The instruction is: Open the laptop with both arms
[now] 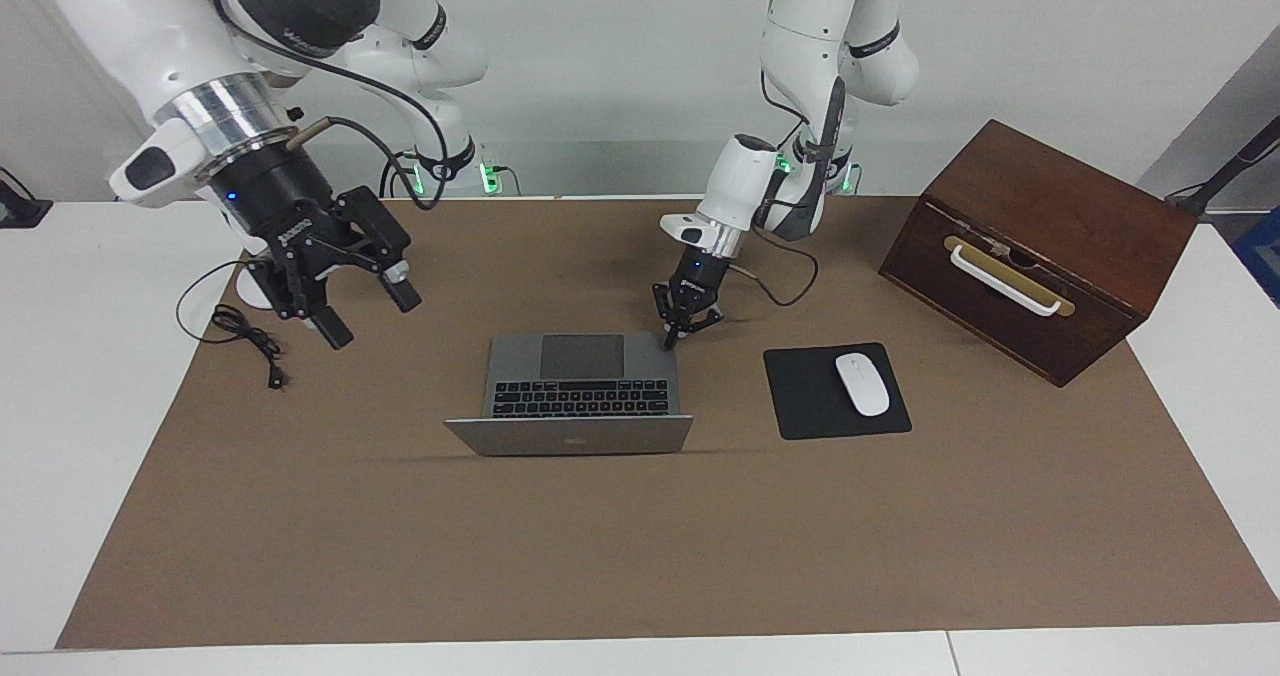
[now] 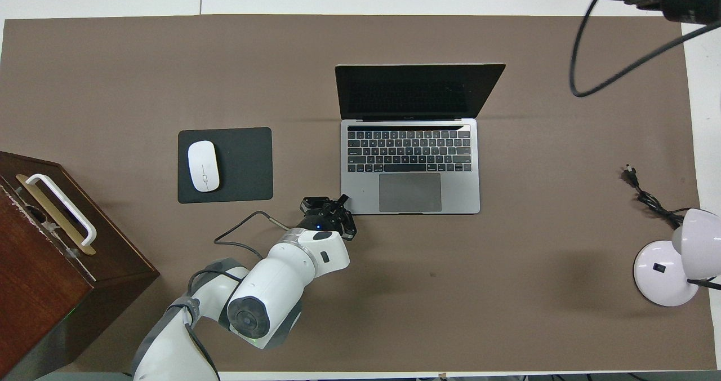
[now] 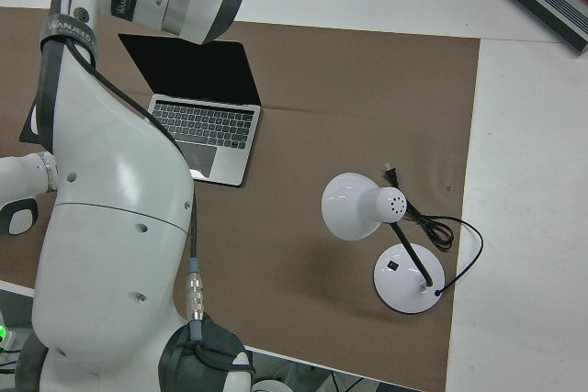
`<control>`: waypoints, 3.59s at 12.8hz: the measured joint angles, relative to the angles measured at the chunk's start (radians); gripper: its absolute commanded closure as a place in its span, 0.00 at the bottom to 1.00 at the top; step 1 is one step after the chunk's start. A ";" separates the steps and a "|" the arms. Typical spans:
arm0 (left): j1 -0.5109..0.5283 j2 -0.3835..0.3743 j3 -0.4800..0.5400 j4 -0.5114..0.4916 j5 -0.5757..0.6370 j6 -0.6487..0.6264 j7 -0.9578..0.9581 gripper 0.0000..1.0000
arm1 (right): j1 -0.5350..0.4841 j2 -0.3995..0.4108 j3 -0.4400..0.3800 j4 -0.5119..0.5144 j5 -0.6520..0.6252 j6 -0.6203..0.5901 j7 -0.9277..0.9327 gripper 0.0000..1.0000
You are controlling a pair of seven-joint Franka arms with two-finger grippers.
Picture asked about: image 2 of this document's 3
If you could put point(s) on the silver Apple laptop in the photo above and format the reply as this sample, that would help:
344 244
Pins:
411 167

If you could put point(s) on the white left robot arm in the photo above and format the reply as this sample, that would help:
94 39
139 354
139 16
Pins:
270 291

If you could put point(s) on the white desk lamp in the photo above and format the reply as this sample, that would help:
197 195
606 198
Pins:
664 274

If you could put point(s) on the black mouse pad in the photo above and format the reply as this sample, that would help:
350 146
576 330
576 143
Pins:
242 164

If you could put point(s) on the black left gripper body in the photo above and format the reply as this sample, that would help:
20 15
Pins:
320 220

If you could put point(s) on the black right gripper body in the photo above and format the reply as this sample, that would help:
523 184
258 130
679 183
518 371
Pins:
690 0

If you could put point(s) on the dark brown wooden box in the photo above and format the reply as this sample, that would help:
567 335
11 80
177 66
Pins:
50 279

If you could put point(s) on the white computer mouse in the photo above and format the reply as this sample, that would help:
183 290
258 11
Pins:
203 165

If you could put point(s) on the brown table mat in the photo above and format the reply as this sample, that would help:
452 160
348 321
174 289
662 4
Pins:
360 313

